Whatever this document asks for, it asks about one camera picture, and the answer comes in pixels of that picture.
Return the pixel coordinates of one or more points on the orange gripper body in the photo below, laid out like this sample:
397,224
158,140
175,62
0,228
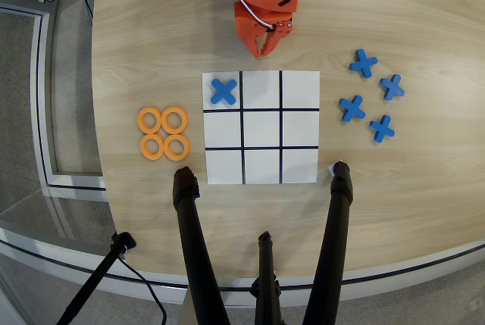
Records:
249,26

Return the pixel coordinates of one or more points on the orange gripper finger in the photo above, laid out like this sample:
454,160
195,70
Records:
254,45
273,39

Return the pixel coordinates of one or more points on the blue cross piece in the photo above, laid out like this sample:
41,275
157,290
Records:
352,108
223,92
382,129
392,87
363,64

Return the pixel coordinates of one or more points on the white tic-tac-toe grid sheet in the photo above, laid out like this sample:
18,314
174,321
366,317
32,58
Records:
261,128

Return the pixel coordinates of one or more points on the small white tag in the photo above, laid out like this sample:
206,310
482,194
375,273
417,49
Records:
330,169

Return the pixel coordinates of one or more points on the white framed glass panel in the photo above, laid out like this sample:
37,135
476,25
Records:
38,75

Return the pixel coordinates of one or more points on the thin black tripod leg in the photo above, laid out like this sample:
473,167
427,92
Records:
267,264

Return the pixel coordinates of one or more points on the black stand pole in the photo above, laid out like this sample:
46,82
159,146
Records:
94,279

